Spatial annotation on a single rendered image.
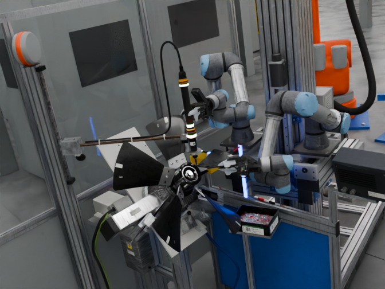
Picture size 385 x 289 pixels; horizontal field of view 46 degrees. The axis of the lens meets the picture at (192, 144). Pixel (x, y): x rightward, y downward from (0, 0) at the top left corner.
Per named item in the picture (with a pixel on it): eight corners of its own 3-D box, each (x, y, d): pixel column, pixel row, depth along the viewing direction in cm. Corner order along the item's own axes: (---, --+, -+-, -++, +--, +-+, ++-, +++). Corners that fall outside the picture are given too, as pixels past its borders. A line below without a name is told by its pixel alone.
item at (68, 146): (61, 157, 230) (57, 141, 227) (66, 151, 236) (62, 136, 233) (79, 155, 228) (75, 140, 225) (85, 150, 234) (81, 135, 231)
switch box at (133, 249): (126, 266, 256) (118, 233, 248) (138, 258, 262) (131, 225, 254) (144, 275, 246) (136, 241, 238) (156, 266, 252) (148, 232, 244)
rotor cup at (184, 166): (177, 202, 218) (189, 191, 208) (160, 178, 220) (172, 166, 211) (197, 190, 227) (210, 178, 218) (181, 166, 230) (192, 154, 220)
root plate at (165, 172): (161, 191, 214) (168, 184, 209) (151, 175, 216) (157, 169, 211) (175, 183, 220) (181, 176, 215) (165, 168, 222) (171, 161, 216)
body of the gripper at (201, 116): (203, 121, 220) (216, 113, 229) (201, 105, 217) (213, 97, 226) (190, 121, 224) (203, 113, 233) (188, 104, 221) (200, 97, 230)
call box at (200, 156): (191, 171, 279) (189, 155, 275) (202, 164, 285) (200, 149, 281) (211, 176, 268) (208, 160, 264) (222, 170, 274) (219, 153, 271)
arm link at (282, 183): (275, 184, 234) (274, 165, 230) (294, 189, 227) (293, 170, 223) (266, 191, 229) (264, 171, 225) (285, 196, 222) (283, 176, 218)
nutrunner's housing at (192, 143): (191, 159, 222) (176, 66, 205) (192, 155, 225) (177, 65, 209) (198, 158, 221) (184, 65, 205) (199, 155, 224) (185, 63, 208)
